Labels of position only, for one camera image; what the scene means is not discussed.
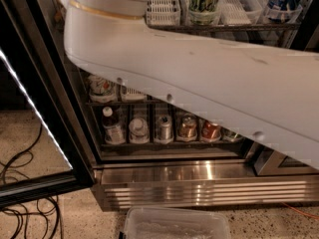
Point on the clear plastic storage bin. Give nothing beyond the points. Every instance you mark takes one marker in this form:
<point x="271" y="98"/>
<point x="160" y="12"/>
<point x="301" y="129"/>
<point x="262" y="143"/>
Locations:
<point x="172" y="223"/>

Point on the white green can left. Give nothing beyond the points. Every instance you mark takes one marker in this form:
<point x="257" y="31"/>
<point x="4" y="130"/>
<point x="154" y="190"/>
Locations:
<point x="101" y="90"/>

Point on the silver can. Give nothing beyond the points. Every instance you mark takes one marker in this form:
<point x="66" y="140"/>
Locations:
<point x="164" y="129"/>

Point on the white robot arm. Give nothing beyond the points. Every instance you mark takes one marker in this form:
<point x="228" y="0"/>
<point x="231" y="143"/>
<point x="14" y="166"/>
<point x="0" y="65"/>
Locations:
<point x="268" y="94"/>

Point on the red can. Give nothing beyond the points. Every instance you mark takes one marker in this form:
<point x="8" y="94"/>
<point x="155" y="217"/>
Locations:
<point x="210" y="131"/>

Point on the green can front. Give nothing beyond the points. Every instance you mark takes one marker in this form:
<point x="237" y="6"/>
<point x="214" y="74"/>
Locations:
<point x="231" y="135"/>

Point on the stainless steel display fridge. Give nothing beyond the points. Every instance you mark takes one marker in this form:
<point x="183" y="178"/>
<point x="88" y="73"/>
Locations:
<point x="174" y="174"/>

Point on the white shelf tray empty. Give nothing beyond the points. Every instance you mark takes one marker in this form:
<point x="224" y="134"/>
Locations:
<point x="163" y="13"/>

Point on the white capped bottle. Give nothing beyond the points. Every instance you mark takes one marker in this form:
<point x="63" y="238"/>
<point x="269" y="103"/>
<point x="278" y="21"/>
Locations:
<point x="139" y="131"/>

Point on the tall green drink can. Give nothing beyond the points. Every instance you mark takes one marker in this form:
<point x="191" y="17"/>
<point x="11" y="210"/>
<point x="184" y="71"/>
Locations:
<point x="202" y="12"/>

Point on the closed glass fridge door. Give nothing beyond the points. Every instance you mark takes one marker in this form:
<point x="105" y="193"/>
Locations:
<point x="270" y="162"/>

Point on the bronze can bottom shelf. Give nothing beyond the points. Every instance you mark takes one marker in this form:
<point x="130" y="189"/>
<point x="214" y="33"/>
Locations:
<point x="187" y="128"/>

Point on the small brown tea bottle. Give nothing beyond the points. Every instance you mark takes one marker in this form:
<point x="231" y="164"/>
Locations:
<point x="114" y="132"/>

